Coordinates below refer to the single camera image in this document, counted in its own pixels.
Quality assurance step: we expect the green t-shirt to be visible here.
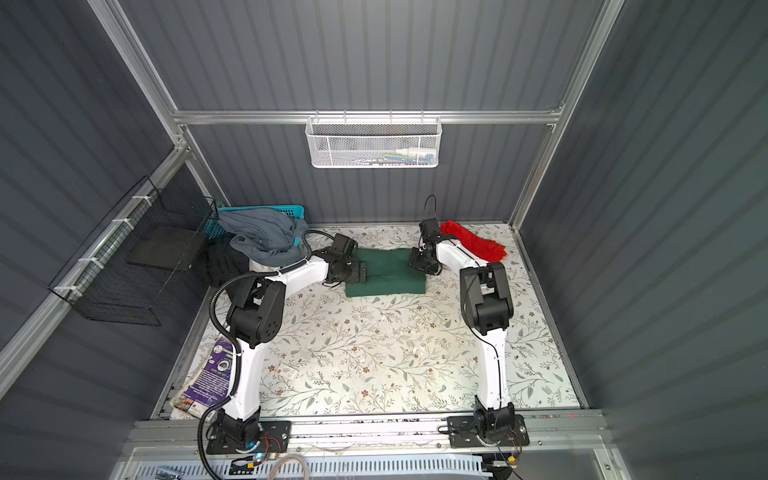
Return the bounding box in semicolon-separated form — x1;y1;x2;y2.
345;248;426;298

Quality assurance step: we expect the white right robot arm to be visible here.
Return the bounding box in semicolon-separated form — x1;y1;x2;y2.
408;218;530;452

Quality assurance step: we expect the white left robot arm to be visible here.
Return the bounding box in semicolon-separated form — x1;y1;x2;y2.
200;229;367;453

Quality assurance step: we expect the folded red t-shirt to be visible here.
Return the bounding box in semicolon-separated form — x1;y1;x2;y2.
440;221;507;263

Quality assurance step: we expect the grey t-shirt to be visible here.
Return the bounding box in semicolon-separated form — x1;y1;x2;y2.
217;208;308;267

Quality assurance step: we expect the black t-shirt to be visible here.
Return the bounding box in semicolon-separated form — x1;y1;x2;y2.
203;234;249;287

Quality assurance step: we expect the small white card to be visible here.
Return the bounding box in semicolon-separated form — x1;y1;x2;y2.
275;365;299;382

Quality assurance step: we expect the teal plastic laundry basket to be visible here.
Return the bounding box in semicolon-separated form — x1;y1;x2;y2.
204;205;308;250

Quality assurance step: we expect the purple booklet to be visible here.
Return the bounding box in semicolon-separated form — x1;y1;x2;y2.
171;338;234;418

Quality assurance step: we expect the black corrugated cable conduit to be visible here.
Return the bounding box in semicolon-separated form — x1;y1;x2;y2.
196;229;337;480

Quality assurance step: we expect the white wire mesh basket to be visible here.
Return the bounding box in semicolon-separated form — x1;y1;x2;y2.
305;113;443;169

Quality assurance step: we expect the black wire mesh basket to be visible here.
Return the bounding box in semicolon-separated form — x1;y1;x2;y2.
48;168;216;327

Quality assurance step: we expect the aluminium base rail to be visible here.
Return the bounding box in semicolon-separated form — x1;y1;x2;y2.
120;409;615;460

